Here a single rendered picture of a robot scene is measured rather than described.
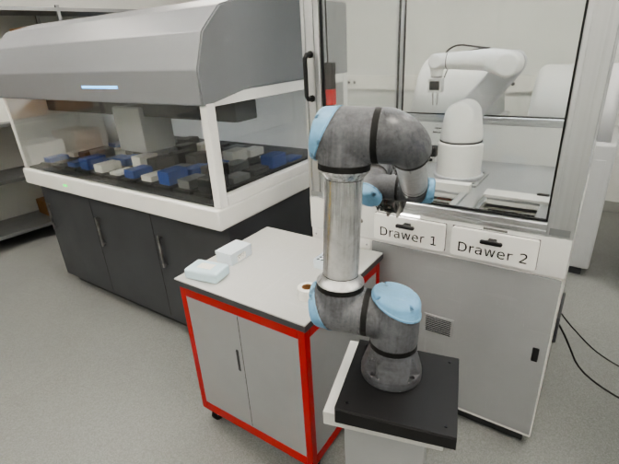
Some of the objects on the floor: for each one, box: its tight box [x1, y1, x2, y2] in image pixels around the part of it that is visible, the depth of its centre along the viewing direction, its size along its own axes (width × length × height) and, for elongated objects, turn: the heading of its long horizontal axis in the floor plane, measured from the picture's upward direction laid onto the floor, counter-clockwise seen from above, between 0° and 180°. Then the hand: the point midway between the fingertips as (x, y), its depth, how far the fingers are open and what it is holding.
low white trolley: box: [174, 226, 383, 464], centre depth 188 cm, size 58×62×76 cm
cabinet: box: [312, 215, 580, 440], centre depth 221 cm, size 95×103×80 cm
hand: (399, 210), depth 156 cm, fingers closed
